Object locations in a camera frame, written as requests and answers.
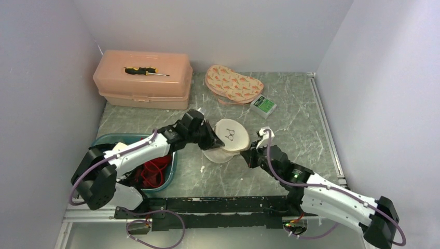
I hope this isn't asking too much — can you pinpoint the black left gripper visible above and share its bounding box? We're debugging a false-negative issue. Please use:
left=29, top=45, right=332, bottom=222
left=187, top=119, right=225, bottom=150

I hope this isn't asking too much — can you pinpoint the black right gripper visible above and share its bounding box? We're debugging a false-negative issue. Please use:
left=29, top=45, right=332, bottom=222
left=241, top=139, right=281, bottom=180

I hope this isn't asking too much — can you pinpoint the round white mesh pouch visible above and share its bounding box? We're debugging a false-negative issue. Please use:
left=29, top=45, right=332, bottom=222
left=203, top=119, right=251, bottom=164

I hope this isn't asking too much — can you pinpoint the floral mesh laundry bag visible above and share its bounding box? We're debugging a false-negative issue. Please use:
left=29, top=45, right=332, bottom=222
left=204, top=65, right=264, bottom=104

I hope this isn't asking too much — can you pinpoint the red satin bra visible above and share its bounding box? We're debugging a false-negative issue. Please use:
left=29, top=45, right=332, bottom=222
left=134, top=155, right=172, bottom=189

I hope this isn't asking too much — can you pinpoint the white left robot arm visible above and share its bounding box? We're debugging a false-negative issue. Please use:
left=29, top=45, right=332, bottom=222
left=68, top=109, right=225, bottom=218

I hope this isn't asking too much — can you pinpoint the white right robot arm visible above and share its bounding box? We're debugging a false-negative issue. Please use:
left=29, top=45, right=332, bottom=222
left=240, top=145, right=407, bottom=248

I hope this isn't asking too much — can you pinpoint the white green small box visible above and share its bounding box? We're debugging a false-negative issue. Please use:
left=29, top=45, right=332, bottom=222
left=250, top=94, right=277, bottom=119

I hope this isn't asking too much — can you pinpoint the teal plastic basin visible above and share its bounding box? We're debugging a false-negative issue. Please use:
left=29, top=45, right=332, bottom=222
left=92, top=133, right=177, bottom=193

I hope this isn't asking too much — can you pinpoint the pink plastic storage box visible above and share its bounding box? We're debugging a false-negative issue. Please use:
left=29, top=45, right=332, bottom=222
left=93, top=50, right=193, bottom=110

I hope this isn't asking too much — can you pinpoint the black yellow screwdriver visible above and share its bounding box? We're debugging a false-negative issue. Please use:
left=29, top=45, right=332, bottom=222
left=125, top=67, right=170, bottom=77

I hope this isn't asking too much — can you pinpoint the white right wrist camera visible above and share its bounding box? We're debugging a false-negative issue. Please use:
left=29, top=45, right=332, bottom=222
left=256, top=127, right=274, bottom=149

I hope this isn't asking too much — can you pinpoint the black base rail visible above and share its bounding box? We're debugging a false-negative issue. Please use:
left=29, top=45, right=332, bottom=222
left=114, top=196, right=303, bottom=231

